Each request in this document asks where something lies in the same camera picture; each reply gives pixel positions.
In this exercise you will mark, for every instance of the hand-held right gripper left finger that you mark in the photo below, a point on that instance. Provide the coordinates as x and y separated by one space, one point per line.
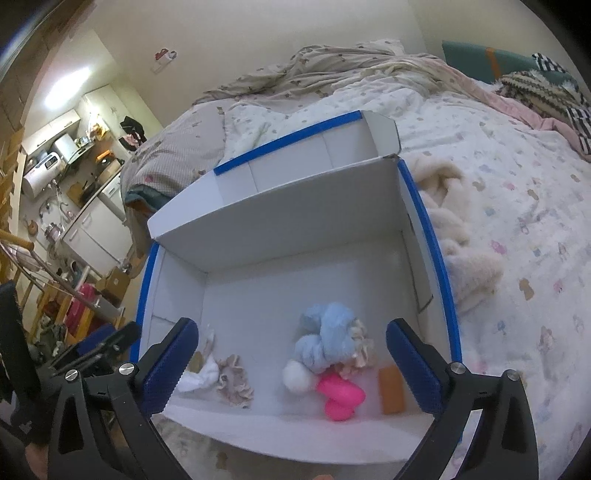
166 364

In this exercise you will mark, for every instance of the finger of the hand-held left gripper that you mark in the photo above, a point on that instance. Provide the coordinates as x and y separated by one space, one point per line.
78 361
115 337

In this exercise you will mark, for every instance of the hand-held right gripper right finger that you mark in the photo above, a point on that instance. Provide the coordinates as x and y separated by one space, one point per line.
411 364

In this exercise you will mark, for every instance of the tan sponge block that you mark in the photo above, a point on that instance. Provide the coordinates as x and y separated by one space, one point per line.
391 390

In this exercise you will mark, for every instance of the white sock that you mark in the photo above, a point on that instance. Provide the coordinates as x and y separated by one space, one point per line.
203 376

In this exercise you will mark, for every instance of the clear plastic bag with label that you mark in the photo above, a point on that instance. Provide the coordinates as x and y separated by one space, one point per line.
207 344

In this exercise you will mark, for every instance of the light blue fluffy sock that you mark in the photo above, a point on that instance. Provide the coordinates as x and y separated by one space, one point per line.
323 332

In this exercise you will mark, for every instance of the blue and white cardboard box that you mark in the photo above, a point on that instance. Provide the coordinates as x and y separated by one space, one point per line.
277 286

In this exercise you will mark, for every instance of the pink bag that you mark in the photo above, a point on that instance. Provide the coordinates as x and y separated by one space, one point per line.
81 309

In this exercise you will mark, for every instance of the cream frilly scrunchie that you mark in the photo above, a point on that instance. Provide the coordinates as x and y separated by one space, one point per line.
362 350

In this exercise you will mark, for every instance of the brown cardboard box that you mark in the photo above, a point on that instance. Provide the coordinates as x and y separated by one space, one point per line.
113 284

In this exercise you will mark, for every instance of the beige frilly scrunchie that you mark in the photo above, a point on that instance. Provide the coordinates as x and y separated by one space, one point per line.
235 383

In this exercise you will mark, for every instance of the white kitchen cabinet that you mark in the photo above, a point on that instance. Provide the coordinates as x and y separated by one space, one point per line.
99 230

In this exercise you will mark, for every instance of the white fluffy ball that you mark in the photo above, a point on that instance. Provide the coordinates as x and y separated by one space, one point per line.
299 377

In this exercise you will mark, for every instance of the cream fleece blanket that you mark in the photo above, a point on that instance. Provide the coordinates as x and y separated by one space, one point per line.
457 249

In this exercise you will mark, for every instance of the white printed quilt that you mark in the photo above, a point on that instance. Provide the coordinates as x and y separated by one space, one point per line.
508 258

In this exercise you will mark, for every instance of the silver microwave oven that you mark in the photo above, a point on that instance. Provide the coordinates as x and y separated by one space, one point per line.
64 147

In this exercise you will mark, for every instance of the black hanging garment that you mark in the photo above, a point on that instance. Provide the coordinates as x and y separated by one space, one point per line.
131 129

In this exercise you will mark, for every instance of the ceiling light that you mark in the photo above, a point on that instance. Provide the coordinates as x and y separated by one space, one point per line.
69 85

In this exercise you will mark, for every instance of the pink blanket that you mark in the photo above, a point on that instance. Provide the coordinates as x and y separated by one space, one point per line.
521 108

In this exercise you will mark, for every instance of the striped knit cloth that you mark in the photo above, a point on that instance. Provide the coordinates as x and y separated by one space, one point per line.
540 90

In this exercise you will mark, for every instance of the beige bear print comforter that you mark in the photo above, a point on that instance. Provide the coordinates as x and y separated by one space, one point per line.
286 78

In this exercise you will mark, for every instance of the green pillow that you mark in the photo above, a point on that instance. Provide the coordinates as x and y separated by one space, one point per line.
466 57

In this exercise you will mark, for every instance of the wall hook with red item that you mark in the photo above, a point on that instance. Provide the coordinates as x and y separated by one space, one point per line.
164 57

